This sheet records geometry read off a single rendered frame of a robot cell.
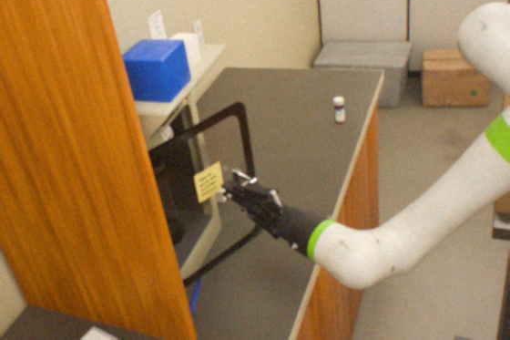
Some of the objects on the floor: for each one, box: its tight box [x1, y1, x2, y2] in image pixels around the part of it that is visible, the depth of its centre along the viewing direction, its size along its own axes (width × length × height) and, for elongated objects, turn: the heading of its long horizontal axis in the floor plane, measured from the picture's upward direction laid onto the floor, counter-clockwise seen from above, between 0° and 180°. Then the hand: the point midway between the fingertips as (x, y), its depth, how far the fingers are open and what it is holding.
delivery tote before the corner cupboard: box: [313, 40, 413, 108], centre depth 397 cm, size 61×44×33 cm
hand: (236, 192), depth 132 cm, fingers closed, pressing on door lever
